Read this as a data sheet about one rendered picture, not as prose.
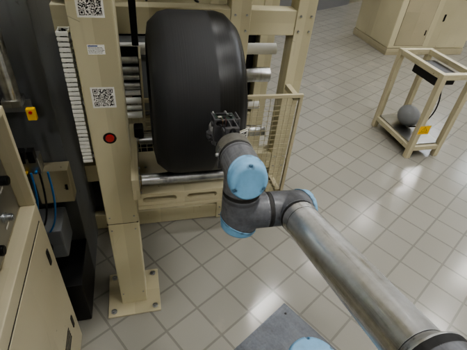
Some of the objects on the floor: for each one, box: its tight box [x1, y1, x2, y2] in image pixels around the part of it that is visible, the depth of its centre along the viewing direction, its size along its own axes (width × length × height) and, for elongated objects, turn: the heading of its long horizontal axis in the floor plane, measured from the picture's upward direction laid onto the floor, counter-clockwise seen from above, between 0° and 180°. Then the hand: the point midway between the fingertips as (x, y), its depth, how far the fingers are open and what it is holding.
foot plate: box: [108, 269, 161, 319], centre depth 200 cm, size 27×27×2 cm
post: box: [64, 0, 147, 303], centre depth 122 cm, size 13×13×250 cm
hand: (216, 123), depth 110 cm, fingers closed
